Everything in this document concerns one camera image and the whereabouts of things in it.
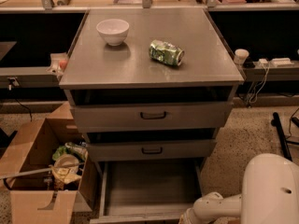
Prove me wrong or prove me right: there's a white ceramic bowl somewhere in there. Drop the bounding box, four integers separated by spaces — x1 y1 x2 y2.
96 19 130 46

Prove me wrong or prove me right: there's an open cardboard box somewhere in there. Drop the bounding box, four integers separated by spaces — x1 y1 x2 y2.
0 104 98 224

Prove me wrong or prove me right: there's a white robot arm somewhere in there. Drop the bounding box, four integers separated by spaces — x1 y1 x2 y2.
178 153 299 224

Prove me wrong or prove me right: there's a white round-top bottle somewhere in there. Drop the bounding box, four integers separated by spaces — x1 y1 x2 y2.
234 49 249 65

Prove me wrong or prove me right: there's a white power strip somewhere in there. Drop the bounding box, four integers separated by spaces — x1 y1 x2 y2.
271 58 293 67

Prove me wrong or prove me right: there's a grey drawer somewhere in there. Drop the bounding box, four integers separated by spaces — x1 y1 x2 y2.
71 102 232 133
90 159 201 224
87 139 217 161

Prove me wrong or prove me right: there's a crushed green soda can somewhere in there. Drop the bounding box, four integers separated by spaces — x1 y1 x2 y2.
149 40 184 66

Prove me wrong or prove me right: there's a grey bottom drawer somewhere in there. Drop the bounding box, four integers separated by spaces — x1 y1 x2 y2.
90 159 201 224

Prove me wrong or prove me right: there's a clear bag with orange object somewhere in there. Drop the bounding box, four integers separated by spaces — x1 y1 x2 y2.
47 52 68 76

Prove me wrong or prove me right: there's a grey metal rod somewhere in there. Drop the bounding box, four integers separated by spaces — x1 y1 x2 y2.
0 162 85 180

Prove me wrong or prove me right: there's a grey metal drawer cabinet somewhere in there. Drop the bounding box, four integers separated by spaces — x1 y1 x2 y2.
58 7 246 173

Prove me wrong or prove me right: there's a green plastic bag in box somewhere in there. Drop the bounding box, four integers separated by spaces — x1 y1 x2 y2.
52 142 88 161

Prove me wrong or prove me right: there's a white plate in box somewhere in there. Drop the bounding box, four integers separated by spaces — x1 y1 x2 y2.
54 154 79 173

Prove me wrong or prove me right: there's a grey top drawer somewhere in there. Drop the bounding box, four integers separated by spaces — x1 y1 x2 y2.
71 102 232 133

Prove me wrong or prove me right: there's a grey middle drawer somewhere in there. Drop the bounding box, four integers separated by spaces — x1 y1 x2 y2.
87 139 217 161

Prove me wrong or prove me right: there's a black stand leg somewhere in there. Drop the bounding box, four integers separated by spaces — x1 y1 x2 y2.
271 112 292 161

